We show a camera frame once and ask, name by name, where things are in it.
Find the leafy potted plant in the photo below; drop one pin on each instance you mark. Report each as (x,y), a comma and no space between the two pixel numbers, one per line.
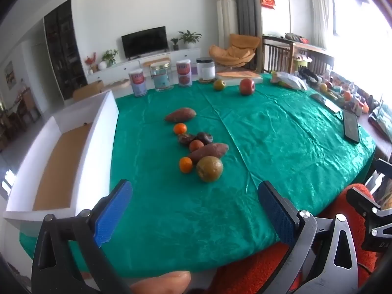
(190,38)

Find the white flat box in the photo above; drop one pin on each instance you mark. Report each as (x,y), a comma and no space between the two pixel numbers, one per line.
(239,76)

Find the dark avocado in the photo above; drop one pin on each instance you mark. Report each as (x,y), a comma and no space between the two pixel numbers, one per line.
(186,138)
(204,137)

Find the green tablecloth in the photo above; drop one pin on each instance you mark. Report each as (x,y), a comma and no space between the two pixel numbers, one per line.
(245,144)

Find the black phone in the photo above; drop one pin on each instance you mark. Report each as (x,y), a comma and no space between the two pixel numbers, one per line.
(350,125)

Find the plastic bag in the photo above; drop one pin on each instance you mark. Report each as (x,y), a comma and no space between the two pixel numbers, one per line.
(289,81)

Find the person's left hand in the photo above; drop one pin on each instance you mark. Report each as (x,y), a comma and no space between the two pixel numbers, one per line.
(162,283)

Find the clutter of small household items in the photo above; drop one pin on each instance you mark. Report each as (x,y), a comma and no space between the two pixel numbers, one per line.
(352,95)

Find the red flower arrangement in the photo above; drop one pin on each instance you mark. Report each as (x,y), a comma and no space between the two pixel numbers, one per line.
(90,62)

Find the brownish green apple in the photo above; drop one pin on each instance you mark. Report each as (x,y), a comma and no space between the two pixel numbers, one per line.
(209,169)

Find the orange lounge chair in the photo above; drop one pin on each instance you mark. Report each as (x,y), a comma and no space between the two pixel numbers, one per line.
(235,52)

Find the sweet potato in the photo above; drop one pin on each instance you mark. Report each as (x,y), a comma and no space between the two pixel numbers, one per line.
(208,152)
(180,115)

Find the standing air conditioner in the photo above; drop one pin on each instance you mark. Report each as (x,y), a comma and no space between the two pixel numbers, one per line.
(226,18)

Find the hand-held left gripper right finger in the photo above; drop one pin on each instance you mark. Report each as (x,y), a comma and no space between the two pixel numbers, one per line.
(277,211)

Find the black television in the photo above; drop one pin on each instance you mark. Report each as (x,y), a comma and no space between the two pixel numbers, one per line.
(144,42)

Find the red fleece clothing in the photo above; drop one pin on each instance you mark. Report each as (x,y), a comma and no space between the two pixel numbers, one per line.
(245,272)

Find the white cork-bottom box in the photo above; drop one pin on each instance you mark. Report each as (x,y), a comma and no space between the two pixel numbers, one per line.
(101,134)

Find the small potted plant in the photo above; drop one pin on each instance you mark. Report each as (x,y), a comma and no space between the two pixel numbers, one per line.
(175,43)

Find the dark display cabinet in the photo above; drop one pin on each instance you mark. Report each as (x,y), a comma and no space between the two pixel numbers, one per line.
(66,52)

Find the yellow-green apple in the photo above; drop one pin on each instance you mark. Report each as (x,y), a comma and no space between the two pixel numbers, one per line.
(219,84)

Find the tangerine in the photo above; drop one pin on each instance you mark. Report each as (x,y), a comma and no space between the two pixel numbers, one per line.
(196,145)
(180,128)
(186,165)

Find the wooden slatted bench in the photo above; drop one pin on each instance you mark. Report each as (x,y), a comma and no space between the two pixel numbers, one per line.
(275,55)

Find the grey curtain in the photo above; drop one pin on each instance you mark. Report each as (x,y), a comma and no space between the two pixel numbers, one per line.
(245,6)

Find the white curtain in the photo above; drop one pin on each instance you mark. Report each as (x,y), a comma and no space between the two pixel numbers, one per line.
(318,12)

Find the plastic jar with black lid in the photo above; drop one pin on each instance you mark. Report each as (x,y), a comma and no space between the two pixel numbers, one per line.
(205,69)

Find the glass jar with gold lid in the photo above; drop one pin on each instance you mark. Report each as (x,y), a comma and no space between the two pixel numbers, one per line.
(161,76)

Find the framed wall picture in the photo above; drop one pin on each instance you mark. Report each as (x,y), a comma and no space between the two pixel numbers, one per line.
(9,75)

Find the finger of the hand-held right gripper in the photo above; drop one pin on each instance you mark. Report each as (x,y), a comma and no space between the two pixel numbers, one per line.
(379,167)
(367,205)

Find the round wooden stool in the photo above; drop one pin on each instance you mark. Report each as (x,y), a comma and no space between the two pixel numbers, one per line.
(156,62)

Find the window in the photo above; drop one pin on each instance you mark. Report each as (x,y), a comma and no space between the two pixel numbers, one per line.
(346,15)

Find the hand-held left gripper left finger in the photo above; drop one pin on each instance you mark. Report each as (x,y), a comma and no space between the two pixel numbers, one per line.
(113,211)

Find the red label tin can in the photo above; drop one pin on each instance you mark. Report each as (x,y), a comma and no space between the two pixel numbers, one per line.
(137,83)
(184,73)

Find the red apple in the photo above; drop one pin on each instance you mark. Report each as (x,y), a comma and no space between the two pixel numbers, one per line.
(246,86)

